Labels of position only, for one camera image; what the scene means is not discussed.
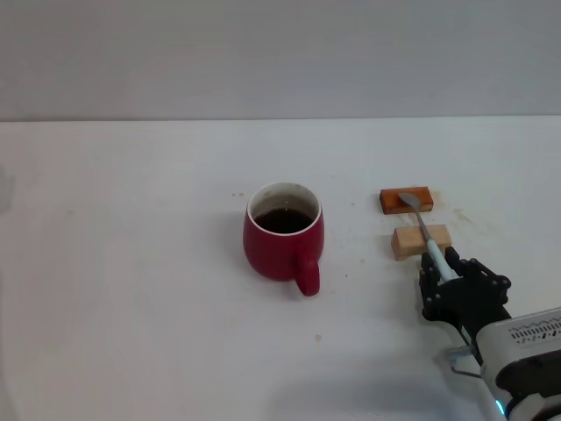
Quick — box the red ceramic coffee cup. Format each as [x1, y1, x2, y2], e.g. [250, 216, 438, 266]
[243, 182, 326, 298]

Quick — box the light wooden spoon rest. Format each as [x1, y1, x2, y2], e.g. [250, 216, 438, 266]
[391, 224, 453, 262]

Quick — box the dark orange wooden block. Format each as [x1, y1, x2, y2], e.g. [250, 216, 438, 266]
[379, 186, 435, 216]

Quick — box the metal spoon with blue handle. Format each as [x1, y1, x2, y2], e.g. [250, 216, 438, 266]
[397, 192, 457, 282]

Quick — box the grey right gripper cable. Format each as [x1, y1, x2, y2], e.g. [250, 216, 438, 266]
[446, 344, 483, 378]

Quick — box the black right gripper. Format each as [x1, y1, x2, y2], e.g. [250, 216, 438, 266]
[418, 246, 513, 347]

